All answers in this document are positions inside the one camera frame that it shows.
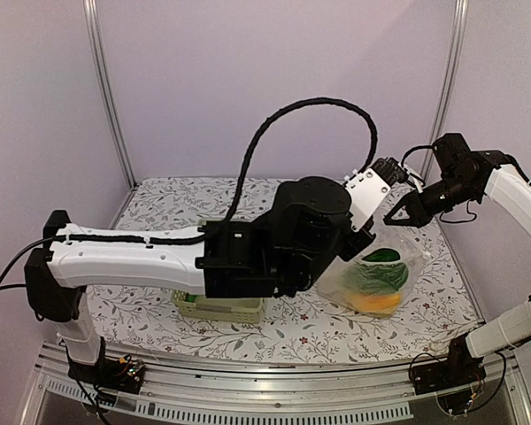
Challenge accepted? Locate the clear zip top bag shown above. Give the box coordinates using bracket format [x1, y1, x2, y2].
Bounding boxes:
[315, 227, 432, 318]

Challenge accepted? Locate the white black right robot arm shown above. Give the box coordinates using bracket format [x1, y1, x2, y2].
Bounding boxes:
[383, 133, 531, 386]

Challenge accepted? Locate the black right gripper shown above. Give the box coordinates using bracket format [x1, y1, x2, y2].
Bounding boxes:
[384, 174, 478, 228]

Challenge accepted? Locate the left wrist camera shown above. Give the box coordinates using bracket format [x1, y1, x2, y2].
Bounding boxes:
[343, 158, 408, 232]

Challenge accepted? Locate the right aluminium frame post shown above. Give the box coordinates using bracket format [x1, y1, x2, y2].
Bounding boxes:
[419, 0, 469, 178]

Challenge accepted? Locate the aluminium frame post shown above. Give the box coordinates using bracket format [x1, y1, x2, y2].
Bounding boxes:
[419, 0, 469, 178]
[81, 0, 137, 189]

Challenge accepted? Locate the left aluminium frame post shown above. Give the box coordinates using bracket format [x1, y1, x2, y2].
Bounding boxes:
[81, 0, 137, 189]

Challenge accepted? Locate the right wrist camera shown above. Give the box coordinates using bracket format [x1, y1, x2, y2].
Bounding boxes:
[400, 161, 426, 193]

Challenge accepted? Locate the pale green plastic basket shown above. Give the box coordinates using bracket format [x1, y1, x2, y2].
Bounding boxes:
[171, 220, 266, 324]

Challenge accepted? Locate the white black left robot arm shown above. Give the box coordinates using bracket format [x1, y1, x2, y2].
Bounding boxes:
[22, 170, 389, 384]

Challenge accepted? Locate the floral patterned table mat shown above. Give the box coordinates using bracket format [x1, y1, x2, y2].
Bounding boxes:
[88, 177, 482, 364]

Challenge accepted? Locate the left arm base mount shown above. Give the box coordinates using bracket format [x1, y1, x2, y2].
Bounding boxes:
[67, 337, 146, 395]

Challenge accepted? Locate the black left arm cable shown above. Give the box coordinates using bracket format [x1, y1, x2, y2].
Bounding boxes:
[223, 97, 380, 225]

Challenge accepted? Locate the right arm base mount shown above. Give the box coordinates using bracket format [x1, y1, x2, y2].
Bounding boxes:
[408, 335, 486, 395]

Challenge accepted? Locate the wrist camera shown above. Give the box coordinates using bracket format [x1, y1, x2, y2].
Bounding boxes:
[343, 158, 408, 232]
[400, 161, 426, 193]

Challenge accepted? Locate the aluminium front rail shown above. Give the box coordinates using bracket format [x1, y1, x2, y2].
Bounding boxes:
[20, 343, 531, 424]

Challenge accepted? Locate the white green bok choy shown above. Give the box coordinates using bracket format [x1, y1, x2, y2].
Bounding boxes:
[339, 248, 409, 294]

